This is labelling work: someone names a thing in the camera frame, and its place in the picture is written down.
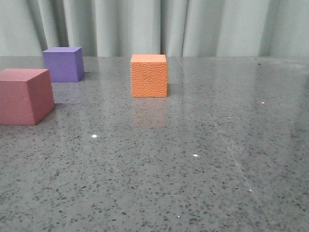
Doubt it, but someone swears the orange foam cube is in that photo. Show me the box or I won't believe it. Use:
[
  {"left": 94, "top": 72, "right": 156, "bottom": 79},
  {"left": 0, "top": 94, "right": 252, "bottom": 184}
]
[{"left": 130, "top": 54, "right": 168, "bottom": 97}]

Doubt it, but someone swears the grey-green curtain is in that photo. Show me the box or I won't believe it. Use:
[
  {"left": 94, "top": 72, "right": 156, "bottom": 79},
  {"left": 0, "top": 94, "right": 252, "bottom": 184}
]
[{"left": 0, "top": 0, "right": 309, "bottom": 57}]

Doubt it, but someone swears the purple foam cube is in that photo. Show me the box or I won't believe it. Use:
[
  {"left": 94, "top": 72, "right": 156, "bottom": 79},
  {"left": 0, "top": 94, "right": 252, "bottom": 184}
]
[{"left": 42, "top": 47, "right": 84, "bottom": 83}]

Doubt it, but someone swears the red foam cube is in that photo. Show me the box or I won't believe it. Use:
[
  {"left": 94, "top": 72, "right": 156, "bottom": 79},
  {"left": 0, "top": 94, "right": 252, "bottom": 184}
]
[{"left": 0, "top": 69, "right": 55, "bottom": 126}]

